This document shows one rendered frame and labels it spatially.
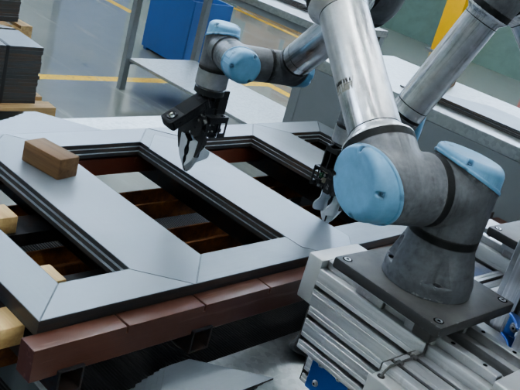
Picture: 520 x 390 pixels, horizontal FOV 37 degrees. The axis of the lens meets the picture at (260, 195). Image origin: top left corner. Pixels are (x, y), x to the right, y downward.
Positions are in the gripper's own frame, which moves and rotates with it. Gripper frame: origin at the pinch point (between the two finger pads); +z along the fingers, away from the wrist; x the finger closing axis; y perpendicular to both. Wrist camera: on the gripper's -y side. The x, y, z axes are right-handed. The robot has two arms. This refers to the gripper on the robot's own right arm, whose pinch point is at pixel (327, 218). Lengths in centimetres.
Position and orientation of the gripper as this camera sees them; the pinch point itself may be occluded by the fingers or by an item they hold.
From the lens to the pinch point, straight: 194.8
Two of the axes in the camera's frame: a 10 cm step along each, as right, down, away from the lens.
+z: -2.5, 9.0, 3.6
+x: 6.8, 4.3, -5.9
